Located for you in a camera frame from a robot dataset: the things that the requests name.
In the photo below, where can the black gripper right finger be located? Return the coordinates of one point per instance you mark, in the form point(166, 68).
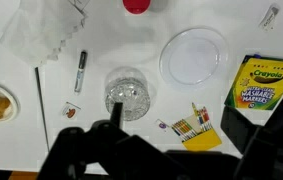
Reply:
point(261, 146)

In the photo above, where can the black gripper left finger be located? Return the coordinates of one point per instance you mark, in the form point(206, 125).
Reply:
point(122, 156)

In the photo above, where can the Crayola washable markers box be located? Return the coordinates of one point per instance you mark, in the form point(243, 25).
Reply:
point(258, 84)

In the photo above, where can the clear white plastic plate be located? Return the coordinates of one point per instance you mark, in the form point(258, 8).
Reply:
point(194, 58)

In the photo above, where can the small purple sticker card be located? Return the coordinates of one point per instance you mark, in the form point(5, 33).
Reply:
point(161, 124)

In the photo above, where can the black and white marker pen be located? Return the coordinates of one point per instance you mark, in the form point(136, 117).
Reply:
point(80, 72)

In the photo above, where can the red capped spice bottle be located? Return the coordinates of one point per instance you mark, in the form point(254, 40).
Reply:
point(136, 6)

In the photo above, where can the white paper napkin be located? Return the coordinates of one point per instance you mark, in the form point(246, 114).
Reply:
point(39, 29)

